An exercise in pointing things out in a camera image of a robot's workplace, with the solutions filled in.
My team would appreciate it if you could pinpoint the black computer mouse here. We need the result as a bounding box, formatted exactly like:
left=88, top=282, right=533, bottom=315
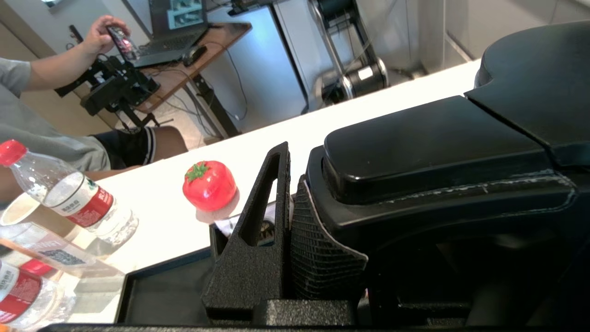
left=182, top=45, right=208, bottom=66

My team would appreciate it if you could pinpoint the black laptop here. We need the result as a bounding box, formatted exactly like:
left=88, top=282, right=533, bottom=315
left=124, top=0, right=210, bottom=69

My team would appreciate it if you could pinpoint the black rectangular serving tray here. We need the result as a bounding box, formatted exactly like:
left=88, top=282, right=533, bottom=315
left=39, top=247, right=217, bottom=332

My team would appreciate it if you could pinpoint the black teleoperation rig stand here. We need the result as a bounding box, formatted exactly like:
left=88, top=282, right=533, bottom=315
left=309, top=0, right=390, bottom=104

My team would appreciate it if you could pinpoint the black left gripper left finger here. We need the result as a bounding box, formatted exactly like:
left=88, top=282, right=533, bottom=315
left=201, top=142, right=368, bottom=326

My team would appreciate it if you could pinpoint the red tomato-shaped timer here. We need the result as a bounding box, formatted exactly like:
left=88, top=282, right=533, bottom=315
left=183, top=160, right=237, bottom=212

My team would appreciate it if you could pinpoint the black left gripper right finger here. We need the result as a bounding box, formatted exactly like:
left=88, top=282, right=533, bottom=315
left=396, top=302, right=471, bottom=324

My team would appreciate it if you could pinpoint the white paper cup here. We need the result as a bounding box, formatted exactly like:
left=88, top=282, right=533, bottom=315
left=0, top=193, right=83, bottom=240

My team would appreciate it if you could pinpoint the brown wooden desk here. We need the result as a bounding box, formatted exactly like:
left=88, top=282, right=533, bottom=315
left=115, top=21, right=253, bottom=139

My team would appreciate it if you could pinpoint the clear water bottle red cap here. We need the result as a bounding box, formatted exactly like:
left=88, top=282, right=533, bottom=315
left=0, top=261, right=77, bottom=332
left=0, top=140, right=139, bottom=245

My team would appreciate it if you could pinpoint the person in grey t-shirt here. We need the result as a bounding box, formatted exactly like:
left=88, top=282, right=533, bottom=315
left=0, top=15, right=189, bottom=203

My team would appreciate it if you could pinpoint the black handheld teleoperation rig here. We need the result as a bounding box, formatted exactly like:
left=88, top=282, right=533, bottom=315
left=54, top=25, right=162, bottom=130

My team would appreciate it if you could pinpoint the black electric kettle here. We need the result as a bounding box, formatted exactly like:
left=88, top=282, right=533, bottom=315
left=304, top=21, right=590, bottom=332

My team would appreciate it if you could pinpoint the black compartment organizer box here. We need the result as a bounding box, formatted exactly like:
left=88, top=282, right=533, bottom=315
left=210, top=203, right=295, bottom=259

